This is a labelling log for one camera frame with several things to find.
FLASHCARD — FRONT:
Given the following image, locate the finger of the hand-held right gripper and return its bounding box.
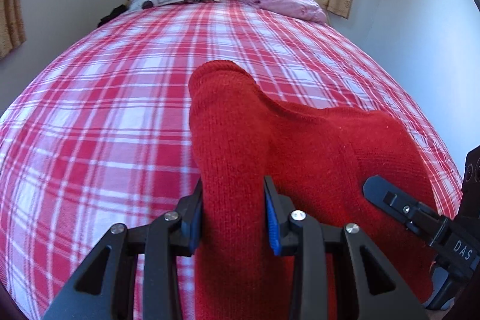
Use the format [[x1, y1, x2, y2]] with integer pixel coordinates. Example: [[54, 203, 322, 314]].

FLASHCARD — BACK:
[[362, 175, 451, 249]]

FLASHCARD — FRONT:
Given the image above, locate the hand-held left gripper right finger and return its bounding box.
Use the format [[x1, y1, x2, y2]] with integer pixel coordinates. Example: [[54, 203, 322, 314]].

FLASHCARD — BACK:
[[262, 175, 428, 320]]

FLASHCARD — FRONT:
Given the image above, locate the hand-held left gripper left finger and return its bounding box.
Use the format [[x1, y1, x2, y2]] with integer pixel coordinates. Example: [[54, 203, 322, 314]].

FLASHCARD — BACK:
[[43, 179, 205, 320]]

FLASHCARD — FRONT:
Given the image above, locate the red knitted sweater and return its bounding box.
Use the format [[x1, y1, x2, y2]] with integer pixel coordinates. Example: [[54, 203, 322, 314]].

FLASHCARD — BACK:
[[187, 59, 445, 320]]

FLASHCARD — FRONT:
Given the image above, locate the red plaid bed sheet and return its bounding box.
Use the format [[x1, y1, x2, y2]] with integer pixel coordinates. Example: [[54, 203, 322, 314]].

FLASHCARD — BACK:
[[0, 0, 464, 319]]

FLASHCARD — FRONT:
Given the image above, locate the pink pillow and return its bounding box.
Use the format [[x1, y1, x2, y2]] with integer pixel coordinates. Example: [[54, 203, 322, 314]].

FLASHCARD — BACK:
[[237, 0, 328, 24]]

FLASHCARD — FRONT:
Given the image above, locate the black cloth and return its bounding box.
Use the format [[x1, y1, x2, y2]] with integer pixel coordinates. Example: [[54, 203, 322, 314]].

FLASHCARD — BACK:
[[97, 4, 129, 28]]

